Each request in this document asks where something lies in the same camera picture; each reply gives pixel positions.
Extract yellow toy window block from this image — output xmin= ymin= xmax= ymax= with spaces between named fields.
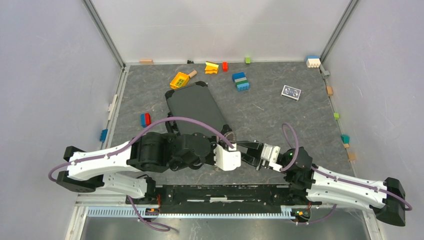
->
xmin=169 ymin=72 xmax=190 ymax=89

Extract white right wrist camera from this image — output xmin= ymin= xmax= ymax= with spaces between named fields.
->
xmin=260 ymin=143 xmax=282 ymax=172

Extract orange wooden block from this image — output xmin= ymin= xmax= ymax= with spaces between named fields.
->
xmin=326 ymin=86 xmax=334 ymax=97

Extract red blue brick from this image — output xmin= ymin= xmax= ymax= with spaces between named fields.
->
xmin=140 ymin=112 xmax=152 ymax=128

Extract white blue brick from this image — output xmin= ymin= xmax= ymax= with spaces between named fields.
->
xmin=305 ymin=55 xmax=321 ymax=68

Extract tan block at right wall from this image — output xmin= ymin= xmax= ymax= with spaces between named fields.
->
xmin=347 ymin=152 xmax=357 ymax=162

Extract grey brick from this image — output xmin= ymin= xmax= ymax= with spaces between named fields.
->
xmin=319 ymin=69 xmax=331 ymax=79

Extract metal disc keyring with rings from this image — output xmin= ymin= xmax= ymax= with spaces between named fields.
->
xmin=224 ymin=131 xmax=237 ymax=143

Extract blue block at left wall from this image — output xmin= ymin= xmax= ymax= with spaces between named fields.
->
xmin=99 ymin=129 xmax=108 ymax=143

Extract white cable duct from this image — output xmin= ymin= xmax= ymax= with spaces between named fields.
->
xmin=87 ymin=206 xmax=295 ymax=220

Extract red small block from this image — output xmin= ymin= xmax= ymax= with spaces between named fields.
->
xmin=222 ymin=61 xmax=229 ymax=72

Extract wooden peg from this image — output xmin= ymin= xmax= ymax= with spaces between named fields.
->
xmin=188 ymin=70 xmax=197 ymax=78

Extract lime green block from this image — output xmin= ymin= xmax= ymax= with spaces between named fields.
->
xmin=333 ymin=112 xmax=340 ymax=121

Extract dark grey hard case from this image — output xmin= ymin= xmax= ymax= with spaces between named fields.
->
xmin=164 ymin=81 xmax=233 ymax=135

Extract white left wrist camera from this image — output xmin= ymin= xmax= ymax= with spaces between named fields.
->
xmin=214 ymin=143 xmax=242 ymax=171

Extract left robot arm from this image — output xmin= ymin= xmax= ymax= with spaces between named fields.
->
xmin=55 ymin=132 xmax=217 ymax=193

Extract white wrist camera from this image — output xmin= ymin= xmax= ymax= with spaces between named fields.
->
xmin=260 ymin=143 xmax=282 ymax=172
xmin=214 ymin=143 xmax=242 ymax=171

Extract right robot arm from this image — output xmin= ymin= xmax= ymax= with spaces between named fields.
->
xmin=237 ymin=141 xmax=411 ymax=227

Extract teal block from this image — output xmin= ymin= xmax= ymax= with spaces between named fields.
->
xmin=340 ymin=134 xmax=350 ymax=144

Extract tan wooden block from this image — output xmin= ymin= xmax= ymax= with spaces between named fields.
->
xmin=139 ymin=59 xmax=154 ymax=65

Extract yellow orange wedge blocks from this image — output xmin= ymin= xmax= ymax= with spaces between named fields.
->
xmin=204 ymin=61 xmax=219 ymax=74

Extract blue green stacked bricks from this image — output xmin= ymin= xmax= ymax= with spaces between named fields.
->
xmin=232 ymin=72 xmax=250 ymax=92

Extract blue playing card box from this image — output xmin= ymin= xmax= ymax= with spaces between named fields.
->
xmin=281 ymin=85 xmax=302 ymax=101

